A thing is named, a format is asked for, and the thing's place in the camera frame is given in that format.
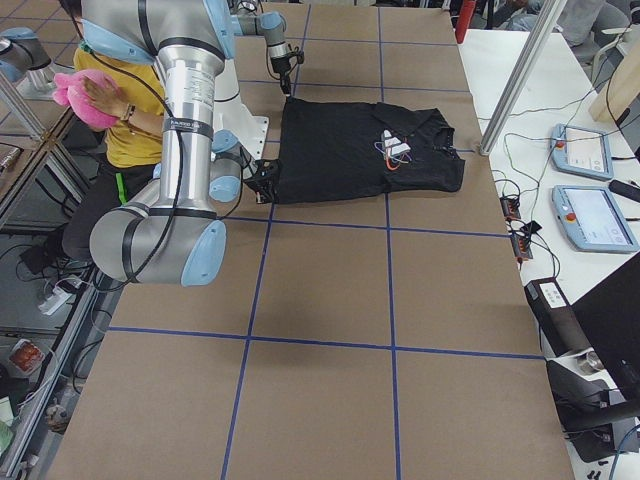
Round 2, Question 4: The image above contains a green pink stick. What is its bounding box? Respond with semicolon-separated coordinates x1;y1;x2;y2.
114;172;128;205

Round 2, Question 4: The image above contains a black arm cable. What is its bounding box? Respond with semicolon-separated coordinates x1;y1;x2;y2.
89;49;251;286

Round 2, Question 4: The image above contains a pink plush toy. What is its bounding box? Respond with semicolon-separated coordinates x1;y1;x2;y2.
52;69;125;129

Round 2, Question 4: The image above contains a red food tray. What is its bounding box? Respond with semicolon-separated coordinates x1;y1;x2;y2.
8;339;45;375

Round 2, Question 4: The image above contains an aluminium frame post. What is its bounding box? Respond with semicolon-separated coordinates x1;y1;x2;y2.
478;0;567;156

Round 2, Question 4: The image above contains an orange circuit board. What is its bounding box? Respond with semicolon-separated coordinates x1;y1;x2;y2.
510;231;533;262
499;196;522;221

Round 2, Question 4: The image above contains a white power strip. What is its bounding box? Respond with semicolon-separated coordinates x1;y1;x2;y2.
38;278;82;316

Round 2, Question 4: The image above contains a black device box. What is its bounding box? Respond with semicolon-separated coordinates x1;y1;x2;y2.
524;277;592;359

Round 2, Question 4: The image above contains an upper teach pendant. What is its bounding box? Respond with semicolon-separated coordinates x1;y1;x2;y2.
550;124;614;181

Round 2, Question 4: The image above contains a black printed t-shirt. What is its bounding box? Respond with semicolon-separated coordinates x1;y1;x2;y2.
275;98;465;204

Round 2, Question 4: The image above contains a person in yellow shirt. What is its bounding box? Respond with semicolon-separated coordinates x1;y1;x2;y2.
44;0;169;269

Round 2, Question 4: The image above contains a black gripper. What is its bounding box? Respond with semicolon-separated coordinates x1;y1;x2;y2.
269;48;305;98
243;159;281;203

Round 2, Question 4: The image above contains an orange circuit board upper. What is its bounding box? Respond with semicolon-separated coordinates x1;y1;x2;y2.
499;196;522;221

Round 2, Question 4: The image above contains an orange circuit board lower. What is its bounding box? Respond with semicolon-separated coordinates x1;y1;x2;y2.
510;231;533;262

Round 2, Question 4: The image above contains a teach pendant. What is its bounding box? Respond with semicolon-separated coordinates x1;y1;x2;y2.
551;185;639;254
550;124;614;181

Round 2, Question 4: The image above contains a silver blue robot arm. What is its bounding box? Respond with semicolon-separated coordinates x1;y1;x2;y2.
82;1;287;286
231;11;305;96

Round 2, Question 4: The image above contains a person's hand on plush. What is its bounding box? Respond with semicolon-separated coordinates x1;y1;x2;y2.
83;77;129;118

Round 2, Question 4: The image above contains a lower teach pendant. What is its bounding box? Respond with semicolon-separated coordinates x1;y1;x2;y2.
551;185;639;254

